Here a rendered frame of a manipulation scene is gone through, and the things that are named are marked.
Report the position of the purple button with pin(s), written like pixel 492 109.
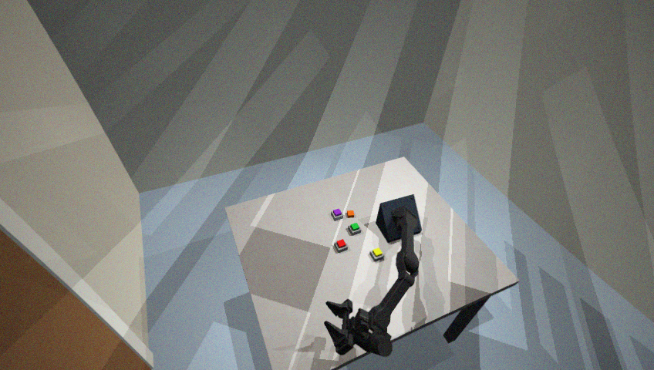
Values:
pixel 337 214

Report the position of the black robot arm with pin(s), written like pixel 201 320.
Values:
pixel 378 318

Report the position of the green button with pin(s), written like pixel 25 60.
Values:
pixel 354 229

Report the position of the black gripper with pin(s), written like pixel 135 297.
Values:
pixel 344 339

